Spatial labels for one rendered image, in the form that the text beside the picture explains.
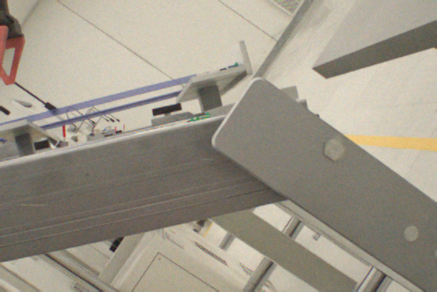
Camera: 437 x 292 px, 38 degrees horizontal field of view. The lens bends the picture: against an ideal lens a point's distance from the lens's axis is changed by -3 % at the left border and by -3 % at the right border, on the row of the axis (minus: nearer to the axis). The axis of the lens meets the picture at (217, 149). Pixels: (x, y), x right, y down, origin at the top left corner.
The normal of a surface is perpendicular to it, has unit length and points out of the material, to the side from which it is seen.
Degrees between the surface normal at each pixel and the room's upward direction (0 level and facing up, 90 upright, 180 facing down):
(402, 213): 90
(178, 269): 90
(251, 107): 90
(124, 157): 90
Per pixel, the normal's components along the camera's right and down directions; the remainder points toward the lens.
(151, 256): 0.10, 0.04
